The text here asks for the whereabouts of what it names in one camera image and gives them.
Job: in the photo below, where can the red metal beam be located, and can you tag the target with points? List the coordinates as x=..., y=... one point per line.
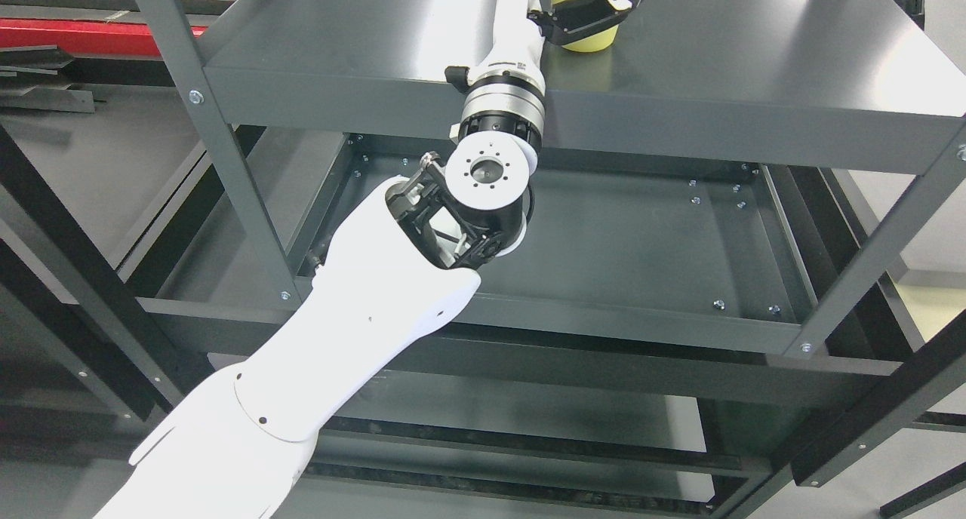
x=85, y=37

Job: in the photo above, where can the white robot forearm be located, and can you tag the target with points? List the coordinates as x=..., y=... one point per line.
x=402, y=265

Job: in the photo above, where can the grey metal shelf unit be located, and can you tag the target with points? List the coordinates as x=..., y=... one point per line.
x=731, y=173

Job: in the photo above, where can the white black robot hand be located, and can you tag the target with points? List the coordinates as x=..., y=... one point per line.
x=521, y=29

